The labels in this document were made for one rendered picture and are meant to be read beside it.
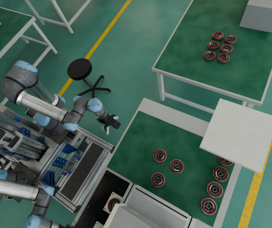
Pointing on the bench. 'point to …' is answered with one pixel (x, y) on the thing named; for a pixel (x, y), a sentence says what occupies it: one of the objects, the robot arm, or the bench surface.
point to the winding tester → (127, 218)
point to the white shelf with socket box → (239, 135)
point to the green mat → (141, 169)
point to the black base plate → (101, 200)
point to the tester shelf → (156, 208)
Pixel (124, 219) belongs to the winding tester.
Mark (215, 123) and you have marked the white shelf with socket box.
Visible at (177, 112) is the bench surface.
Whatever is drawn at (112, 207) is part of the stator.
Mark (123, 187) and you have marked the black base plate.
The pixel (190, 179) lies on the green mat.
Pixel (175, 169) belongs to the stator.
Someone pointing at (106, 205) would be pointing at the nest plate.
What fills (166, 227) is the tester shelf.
